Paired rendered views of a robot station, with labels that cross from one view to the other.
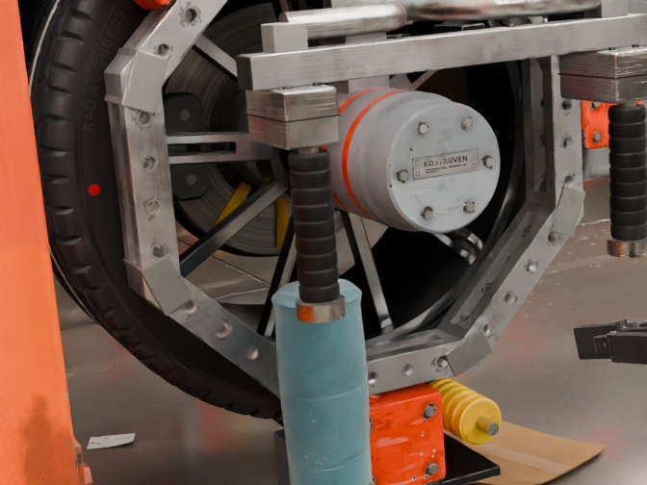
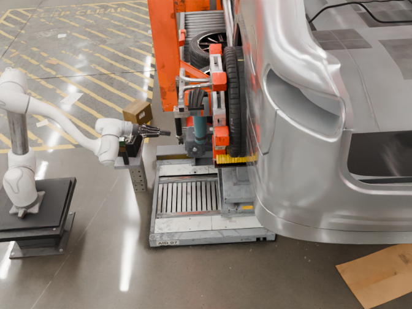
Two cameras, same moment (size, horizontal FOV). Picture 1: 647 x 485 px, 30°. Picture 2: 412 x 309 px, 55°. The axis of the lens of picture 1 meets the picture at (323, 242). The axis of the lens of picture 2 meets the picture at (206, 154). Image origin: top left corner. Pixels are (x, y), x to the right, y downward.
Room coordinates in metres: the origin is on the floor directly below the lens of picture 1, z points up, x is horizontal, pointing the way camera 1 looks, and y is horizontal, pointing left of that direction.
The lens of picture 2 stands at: (2.07, -1.90, 2.18)
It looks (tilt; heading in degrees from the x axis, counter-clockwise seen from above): 41 degrees down; 115
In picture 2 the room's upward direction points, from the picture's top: 3 degrees counter-clockwise
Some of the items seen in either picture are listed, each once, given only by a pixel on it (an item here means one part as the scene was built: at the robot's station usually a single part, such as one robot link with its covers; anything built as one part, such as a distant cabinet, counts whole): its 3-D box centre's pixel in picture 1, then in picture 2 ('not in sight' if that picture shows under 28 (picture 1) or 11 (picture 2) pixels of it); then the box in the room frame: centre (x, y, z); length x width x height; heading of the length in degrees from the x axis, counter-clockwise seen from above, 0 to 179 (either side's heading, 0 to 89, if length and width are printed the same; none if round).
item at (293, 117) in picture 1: (291, 113); (183, 80); (1.05, 0.02, 0.93); 0.09 x 0.05 x 0.05; 24
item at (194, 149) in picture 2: not in sight; (213, 147); (1.15, 0.22, 0.26); 0.42 x 0.18 x 0.35; 24
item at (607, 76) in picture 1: (606, 71); (182, 111); (1.19, -0.29, 0.93); 0.09 x 0.05 x 0.05; 24
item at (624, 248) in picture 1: (628, 175); (178, 125); (1.16, -0.30, 0.83); 0.04 x 0.04 x 0.16
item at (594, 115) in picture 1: (593, 114); (221, 135); (1.44, -0.34, 0.85); 0.09 x 0.08 x 0.07; 114
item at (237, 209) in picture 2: not in sight; (243, 186); (1.46, 0.02, 0.13); 0.50 x 0.36 x 0.10; 114
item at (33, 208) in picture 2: not in sight; (25, 202); (0.27, -0.80, 0.35); 0.22 x 0.18 x 0.06; 112
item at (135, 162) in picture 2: not in sight; (130, 146); (0.69, -0.17, 0.44); 0.43 x 0.17 x 0.03; 114
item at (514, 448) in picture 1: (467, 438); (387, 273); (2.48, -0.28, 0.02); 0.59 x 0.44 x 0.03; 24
